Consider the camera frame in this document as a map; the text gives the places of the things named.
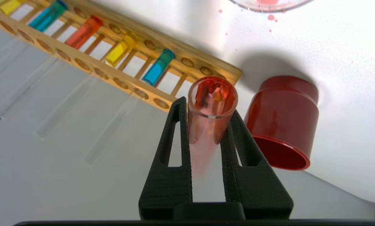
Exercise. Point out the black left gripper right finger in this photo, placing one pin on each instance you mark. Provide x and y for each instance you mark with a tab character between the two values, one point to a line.
259	191

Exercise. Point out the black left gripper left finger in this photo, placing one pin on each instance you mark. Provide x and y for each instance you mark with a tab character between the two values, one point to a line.
165	188

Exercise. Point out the red pigment glass test tube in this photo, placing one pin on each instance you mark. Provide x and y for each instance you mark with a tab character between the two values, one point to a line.
84	33
211	97

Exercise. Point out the blue pigment glass test tube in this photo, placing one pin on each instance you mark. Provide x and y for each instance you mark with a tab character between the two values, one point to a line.
47	17
157	69

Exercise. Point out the wooden test tube rack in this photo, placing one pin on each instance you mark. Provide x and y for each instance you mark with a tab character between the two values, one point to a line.
228	72

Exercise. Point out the yellow pigment glass test tube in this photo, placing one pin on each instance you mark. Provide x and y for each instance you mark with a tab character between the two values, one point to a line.
120	51
10	5

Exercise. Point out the dark red plastic cup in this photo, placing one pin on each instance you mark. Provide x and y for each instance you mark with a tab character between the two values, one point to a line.
281	119

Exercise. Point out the clear glass spouted dish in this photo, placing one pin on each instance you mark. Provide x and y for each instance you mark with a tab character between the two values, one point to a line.
269	4

